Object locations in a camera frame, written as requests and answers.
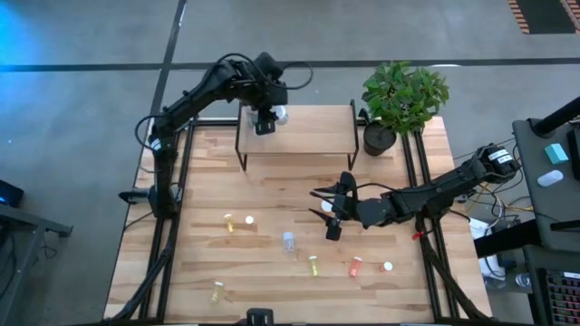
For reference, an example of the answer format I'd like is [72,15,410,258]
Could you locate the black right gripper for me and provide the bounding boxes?
[307,170,363,241]

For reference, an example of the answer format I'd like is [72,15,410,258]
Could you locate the wooden shelf black metal legs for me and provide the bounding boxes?
[234,98,361,172]

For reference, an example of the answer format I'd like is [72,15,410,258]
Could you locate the black rounded object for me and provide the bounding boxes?
[246,307,275,326]

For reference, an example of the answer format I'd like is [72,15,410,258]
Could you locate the green plant in black pot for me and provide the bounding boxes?
[360,61,450,158]

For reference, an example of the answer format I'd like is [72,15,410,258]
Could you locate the yellow pill vial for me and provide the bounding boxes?
[208,281,225,304]

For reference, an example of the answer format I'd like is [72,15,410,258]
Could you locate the white floor box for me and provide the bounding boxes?
[469,216,489,240]

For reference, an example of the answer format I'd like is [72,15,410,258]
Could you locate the grey side desk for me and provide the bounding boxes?
[511,115,580,254]

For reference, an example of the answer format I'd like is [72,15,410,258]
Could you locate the white oval mouse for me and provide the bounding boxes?
[536,169,566,188]

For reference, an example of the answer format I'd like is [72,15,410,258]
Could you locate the teal box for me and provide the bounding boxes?
[543,143,570,166]

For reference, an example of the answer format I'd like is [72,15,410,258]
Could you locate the black pole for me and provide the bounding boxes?
[529,95,580,139]

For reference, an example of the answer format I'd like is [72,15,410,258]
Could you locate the grey metal stand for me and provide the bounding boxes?
[0,203,73,326]

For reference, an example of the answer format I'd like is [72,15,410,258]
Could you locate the black backlit keyboard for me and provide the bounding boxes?
[536,266,580,326]

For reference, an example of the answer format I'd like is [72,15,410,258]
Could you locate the dark device with blue light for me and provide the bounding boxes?
[0,178,26,209]

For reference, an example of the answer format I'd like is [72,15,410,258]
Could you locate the orange-edged dark rug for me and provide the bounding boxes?
[506,0,580,36]

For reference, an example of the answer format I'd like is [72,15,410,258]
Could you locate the black aluminium table frame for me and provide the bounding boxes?
[102,108,493,325]

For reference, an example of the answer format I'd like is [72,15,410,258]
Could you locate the black left wrist camera cable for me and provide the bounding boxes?
[278,60,314,91]

